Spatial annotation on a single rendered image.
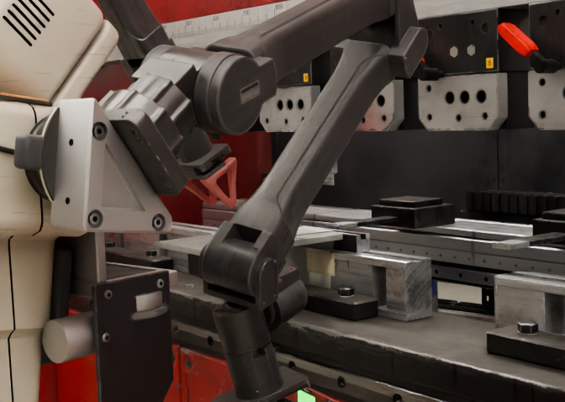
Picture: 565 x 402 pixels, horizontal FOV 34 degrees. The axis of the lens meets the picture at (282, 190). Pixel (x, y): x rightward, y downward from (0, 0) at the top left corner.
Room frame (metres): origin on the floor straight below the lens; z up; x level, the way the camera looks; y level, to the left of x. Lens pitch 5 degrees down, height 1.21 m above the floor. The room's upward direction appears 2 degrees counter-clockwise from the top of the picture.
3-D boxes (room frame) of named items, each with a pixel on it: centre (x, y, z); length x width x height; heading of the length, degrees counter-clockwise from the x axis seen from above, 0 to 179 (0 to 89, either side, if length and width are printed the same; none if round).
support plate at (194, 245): (1.57, 0.06, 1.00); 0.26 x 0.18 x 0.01; 127
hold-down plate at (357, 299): (1.59, -0.04, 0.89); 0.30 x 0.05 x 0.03; 37
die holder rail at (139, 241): (2.09, 0.28, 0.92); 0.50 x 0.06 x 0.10; 37
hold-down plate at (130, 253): (2.10, 0.35, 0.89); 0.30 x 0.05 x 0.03; 37
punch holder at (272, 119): (1.68, -0.04, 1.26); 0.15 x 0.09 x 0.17; 37
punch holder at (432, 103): (1.36, -0.28, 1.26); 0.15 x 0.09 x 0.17; 37
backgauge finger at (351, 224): (1.75, -0.19, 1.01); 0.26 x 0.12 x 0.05; 127
